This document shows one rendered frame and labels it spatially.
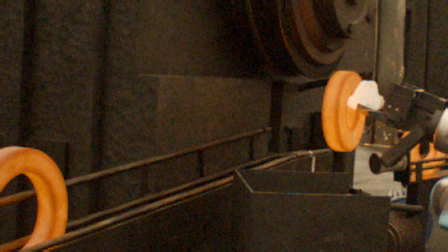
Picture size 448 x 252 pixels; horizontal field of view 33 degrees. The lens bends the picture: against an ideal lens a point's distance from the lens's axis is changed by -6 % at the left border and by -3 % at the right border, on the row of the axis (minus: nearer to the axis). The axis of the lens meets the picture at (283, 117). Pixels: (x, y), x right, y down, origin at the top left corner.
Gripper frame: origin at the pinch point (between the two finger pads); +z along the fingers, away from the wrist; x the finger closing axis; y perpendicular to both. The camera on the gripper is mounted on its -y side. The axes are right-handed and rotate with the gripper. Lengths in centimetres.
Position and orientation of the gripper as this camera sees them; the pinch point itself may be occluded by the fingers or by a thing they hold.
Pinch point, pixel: (345, 101)
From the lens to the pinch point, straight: 155.6
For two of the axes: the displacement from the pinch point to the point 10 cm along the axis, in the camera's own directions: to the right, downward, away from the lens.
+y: 3.0, -9.4, -1.8
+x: -4.4, 0.4, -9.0
